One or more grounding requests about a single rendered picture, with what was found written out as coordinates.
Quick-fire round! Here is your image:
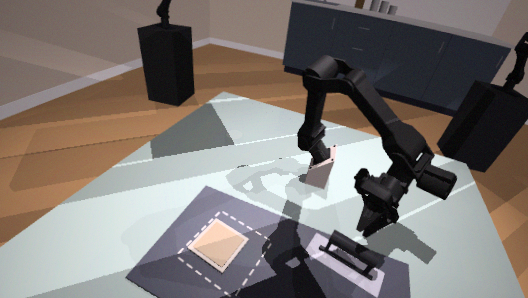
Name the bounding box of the beige square tile with dark square center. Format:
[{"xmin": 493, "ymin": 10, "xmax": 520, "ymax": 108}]
[{"xmin": 188, "ymin": 218, "xmax": 249, "ymax": 273}]

